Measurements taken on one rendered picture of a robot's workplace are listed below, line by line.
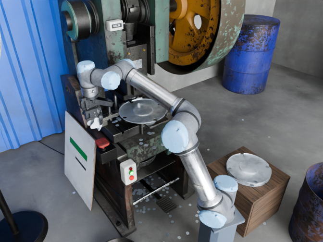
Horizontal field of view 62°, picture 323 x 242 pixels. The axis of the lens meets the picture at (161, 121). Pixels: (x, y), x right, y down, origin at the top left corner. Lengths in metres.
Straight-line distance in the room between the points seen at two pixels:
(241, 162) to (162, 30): 1.02
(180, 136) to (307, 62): 3.78
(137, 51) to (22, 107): 1.50
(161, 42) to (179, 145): 0.70
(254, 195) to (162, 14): 1.18
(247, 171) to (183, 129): 0.93
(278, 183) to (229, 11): 1.10
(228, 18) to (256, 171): 0.99
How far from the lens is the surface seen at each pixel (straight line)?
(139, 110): 1.64
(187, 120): 1.08
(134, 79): 1.22
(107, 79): 1.15
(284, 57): 4.81
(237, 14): 1.51
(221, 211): 1.26
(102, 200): 2.14
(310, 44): 4.59
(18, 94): 2.69
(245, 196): 1.77
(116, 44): 1.41
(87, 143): 1.88
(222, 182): 1.35
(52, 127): 2.92
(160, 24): 1.53
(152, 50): 1.55
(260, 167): 1.95
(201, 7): 1.62
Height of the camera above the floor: 1.63
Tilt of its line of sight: 33 degrees down
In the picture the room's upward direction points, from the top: straight up
